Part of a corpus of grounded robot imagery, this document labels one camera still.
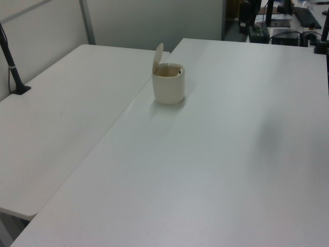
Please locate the beige trash bin with lid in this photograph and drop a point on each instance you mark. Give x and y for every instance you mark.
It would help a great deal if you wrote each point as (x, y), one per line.
(168, 88)

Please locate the dark green device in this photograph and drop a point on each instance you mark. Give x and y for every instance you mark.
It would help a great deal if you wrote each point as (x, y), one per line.
(259, 34)

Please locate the black upright stand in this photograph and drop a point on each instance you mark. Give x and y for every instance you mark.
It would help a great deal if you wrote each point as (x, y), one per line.
(247, 15)

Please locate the black electronics box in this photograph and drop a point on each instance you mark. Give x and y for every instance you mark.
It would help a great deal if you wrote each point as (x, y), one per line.
(284, 37)

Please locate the black monitor stand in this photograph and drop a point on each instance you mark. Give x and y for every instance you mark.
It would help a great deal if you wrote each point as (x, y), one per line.
(269, 13)

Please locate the black keyboard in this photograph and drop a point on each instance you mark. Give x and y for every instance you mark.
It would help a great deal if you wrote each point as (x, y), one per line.
(307, 16)

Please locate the black pole with round clamp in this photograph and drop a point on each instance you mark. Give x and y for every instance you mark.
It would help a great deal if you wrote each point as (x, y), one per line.
(323, 38)

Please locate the grey metal partition post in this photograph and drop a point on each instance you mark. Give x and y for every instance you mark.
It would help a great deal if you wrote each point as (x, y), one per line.
(88, 23)

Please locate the black camera pole with clamp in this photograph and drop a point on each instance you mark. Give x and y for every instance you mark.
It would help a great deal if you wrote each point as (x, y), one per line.
(13, 72)

